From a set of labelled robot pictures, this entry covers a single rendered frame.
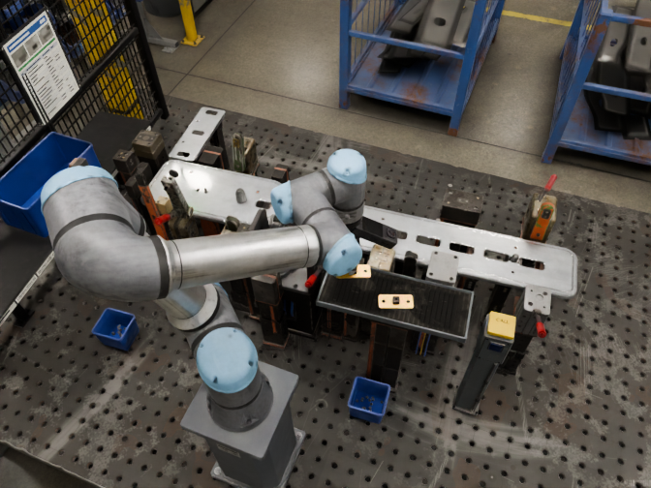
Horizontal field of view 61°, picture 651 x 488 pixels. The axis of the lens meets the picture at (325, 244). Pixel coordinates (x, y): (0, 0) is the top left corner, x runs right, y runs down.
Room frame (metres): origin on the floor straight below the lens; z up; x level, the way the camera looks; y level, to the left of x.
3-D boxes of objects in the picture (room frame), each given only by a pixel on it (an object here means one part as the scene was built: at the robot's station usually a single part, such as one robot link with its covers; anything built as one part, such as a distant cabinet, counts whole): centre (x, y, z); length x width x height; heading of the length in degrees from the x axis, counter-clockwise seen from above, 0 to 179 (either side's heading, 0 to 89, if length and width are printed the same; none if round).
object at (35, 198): (1.23, 0.86, 1.09); 0.30 x 0.17 x 0.13; 157
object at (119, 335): (0.90, 0.68, 0.74); 0.11 x 0.10 x 0.09; 72
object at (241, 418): (0.51, 0.20, 1.15); 0.15 x 0.15 x 0.10
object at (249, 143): (1.45, 0.27, 0.87); 0.12 x 0.09 x 0.35; 162
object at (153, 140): (1.48, 0.61, 0.88); 0.08 x 0.08 x 0.36; 72
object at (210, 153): (1.47, 0.40, 0.84); 0.11 x 0.10 x 0.28; 162
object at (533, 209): (1.12, -0.67, 0.88); 0.15 x 0.11 x 0.36; 162
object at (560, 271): (1.12, -0.07, 1.00); 1.38 x 0.22 x 0.02; 72
